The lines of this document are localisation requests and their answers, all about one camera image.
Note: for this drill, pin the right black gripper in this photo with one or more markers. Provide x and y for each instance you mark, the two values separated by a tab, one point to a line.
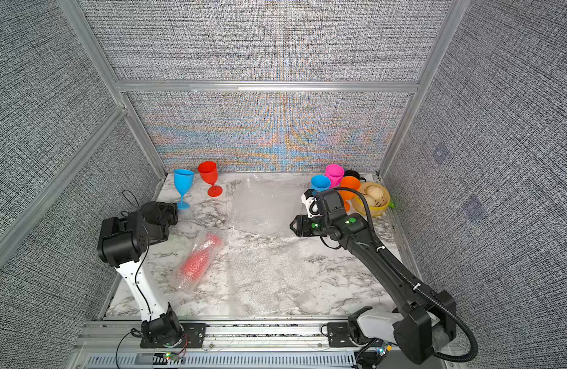
303	226

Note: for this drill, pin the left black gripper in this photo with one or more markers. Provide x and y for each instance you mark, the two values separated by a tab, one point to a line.
172	208

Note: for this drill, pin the blue wine glass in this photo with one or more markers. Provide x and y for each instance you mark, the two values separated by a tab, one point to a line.
183	180
320	183

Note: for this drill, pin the clear bubble wrap sheet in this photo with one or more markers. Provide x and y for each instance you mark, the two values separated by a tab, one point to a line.
266	207

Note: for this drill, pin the red plastic wine glass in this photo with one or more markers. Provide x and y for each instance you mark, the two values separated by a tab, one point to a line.
209	174

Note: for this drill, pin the pink plastic wine glass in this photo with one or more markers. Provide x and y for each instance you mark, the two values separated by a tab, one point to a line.
335	174

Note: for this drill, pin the orange wine glass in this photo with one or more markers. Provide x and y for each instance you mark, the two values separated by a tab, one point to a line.
352	183

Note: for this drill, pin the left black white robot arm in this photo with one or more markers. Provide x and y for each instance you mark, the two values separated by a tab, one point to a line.
124	244

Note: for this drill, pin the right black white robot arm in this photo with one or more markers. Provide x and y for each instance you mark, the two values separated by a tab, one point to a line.
425	321

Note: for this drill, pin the black mug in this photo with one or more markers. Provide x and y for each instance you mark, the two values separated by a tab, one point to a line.
355	174

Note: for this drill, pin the yellow bowl with buns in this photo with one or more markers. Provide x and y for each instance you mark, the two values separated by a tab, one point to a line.
377	197

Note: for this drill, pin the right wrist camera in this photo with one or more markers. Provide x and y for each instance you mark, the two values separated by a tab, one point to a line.
328	204

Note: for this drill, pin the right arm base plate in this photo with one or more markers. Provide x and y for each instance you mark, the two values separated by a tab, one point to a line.
340	335

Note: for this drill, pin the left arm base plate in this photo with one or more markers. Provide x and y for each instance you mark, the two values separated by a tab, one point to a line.
190	335

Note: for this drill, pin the aluminium front rail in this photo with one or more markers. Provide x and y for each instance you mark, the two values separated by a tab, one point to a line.
217	334

